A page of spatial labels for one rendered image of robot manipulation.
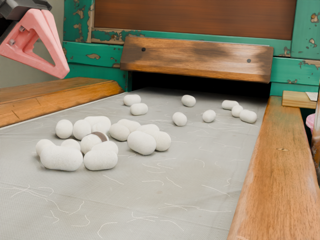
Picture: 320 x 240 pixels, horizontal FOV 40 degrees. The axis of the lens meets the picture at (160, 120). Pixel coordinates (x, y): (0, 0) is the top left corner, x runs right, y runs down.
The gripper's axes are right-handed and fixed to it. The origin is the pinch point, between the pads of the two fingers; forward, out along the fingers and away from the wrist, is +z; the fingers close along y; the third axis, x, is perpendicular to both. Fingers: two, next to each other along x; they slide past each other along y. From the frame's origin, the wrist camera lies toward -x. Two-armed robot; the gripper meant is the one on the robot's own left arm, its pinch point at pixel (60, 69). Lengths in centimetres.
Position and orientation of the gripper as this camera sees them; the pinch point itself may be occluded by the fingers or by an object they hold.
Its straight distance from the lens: 53.3
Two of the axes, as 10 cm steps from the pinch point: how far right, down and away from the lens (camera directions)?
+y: 2.7, -1.6, 9.5
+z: 6.9, 7.2, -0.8
